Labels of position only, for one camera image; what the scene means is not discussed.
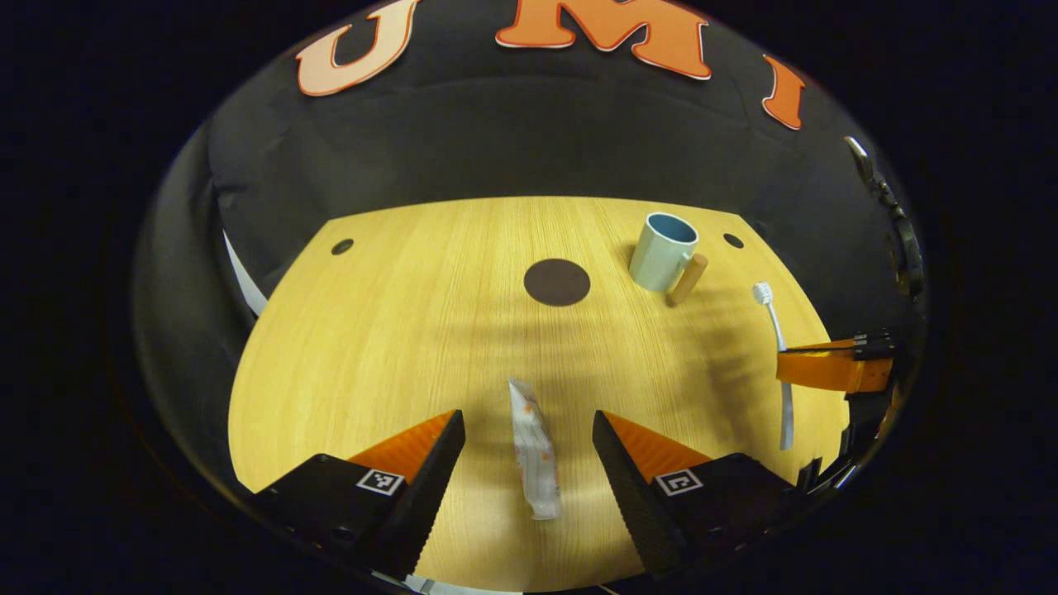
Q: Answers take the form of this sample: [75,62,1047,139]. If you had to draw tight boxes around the white toothbrush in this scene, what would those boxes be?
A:
[752,281,796,451]

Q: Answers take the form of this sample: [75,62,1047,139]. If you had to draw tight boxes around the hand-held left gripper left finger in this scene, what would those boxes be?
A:
[248,409,466,582]

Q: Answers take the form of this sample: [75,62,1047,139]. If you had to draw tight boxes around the dark brown round coaster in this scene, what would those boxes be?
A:
[523,259,592,307]

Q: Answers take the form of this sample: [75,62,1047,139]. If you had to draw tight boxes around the light blue cup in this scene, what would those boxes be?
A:
[628,212,710,307]

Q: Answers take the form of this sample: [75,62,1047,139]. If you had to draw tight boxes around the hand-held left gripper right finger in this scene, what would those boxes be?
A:
[592,409,819,579]

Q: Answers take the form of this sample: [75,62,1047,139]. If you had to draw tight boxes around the white toothpaste tube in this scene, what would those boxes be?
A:
[508,378,563,521]

